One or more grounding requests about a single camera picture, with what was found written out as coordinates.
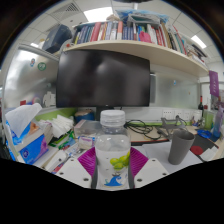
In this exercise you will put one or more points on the green drinking glass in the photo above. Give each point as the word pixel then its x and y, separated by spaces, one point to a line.
pixel 208 120

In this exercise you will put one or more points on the white wall socket row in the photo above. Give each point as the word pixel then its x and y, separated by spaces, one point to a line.
pixel 175 114

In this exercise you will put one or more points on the purple water bottle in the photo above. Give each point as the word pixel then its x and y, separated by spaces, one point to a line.
pixel 219 123

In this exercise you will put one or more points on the dark blue storage box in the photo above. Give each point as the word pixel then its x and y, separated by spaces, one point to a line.
pixel 56 38

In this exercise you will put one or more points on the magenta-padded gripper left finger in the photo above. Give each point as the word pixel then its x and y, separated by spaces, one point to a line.
pixel 75 168

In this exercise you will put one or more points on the large white paper sheet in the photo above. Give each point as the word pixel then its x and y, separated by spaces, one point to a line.
pixel 156 155

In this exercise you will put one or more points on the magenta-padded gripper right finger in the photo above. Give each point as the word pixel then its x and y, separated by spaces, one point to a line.
pixel 150 170

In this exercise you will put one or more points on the white napkin stack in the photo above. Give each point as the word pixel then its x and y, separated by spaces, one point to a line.
pixel 61 126

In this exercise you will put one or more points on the white round jar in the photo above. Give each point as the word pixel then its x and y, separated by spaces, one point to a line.
pixel 197 116

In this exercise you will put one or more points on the purple hanging flag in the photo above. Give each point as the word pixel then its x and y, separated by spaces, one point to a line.
pixel 214 83

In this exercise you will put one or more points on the clear plastic drink bottle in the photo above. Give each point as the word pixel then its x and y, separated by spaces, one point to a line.
pixel 112 150

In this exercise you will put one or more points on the blue tissue box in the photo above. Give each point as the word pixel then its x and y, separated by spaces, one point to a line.
pixel 30 148

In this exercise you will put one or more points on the ceiling light panels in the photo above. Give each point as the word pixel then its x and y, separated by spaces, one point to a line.
pixel 98 14

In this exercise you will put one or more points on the grey metal laptop stand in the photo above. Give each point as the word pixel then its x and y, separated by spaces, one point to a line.
pixel 170 126

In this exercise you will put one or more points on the flat round red coaster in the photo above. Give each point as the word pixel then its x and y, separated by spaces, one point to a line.
pixel 196 150

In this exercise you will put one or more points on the wall shelf with books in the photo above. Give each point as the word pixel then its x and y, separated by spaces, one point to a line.
pixel 140 50

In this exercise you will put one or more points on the grey mug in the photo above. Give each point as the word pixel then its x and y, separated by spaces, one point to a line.
pixel 179 148

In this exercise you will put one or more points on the clear plastic box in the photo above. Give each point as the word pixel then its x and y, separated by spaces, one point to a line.
pixel 86 128

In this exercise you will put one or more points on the black computer monitor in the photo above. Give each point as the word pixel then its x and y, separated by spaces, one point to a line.
pixel 100 78

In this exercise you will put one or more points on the black desk mat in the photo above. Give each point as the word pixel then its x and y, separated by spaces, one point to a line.
pixel 206 141

